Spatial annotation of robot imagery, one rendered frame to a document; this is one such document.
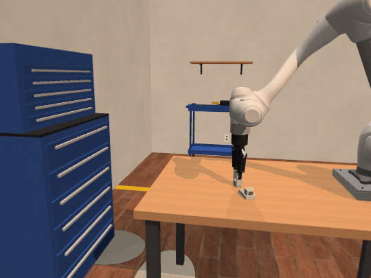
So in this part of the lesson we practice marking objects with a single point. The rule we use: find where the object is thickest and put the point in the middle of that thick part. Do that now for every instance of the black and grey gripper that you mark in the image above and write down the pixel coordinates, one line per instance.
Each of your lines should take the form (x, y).
(239, 157)

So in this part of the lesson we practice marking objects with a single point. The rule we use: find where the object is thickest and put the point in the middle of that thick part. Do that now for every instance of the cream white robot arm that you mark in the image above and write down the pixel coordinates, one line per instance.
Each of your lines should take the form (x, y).
(352, 17)

